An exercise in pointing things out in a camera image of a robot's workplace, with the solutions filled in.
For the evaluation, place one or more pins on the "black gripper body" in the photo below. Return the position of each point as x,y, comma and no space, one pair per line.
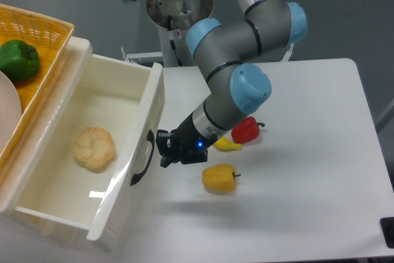
189,146

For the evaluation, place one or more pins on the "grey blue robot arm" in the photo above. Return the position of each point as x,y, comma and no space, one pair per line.
223,55

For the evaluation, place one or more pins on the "white drawer cabinet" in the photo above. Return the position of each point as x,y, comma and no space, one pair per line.
29,148

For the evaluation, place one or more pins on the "yellow banana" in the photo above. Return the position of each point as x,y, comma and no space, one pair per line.
223,144

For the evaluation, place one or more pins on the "yellow bell pepper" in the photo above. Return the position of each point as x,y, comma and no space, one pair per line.
220,178

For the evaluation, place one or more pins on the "red bell pepper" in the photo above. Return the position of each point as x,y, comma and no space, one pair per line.
247,130

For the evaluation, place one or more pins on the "beige bread roll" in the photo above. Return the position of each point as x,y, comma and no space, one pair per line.
94,147

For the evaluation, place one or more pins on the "yellow woven basket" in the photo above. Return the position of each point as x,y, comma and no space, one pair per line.
34,42

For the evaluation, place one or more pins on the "white round plate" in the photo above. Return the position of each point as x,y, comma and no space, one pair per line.
10,109

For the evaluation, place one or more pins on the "green bell pepper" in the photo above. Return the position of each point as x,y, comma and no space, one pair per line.
19,60

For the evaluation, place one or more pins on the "black corner device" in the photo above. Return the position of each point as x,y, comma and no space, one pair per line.
387,226

